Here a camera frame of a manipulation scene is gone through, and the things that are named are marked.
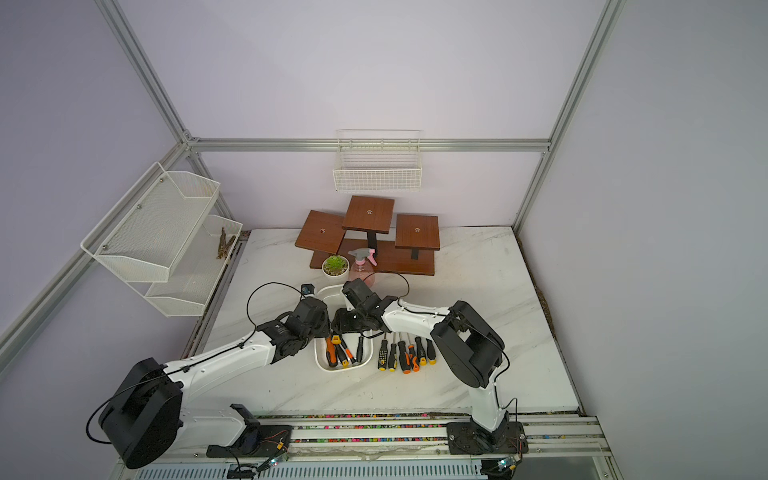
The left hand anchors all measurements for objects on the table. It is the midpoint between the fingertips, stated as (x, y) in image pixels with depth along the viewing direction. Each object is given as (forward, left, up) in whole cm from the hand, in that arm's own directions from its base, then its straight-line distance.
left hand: (321, 321), depth 88 cm
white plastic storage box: (-6, -12, -5) cm, 15 cm away
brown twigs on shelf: (+25, +35, +7) cm, 43 cm away
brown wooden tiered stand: (+31, -29, -4) cm, 42 cm away
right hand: (-1, -6, -3) cm, 6 cm away
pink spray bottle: (+18, -11, +2) cm, 21 cm away
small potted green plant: (+18, -2, +2) cm, 18 cm away
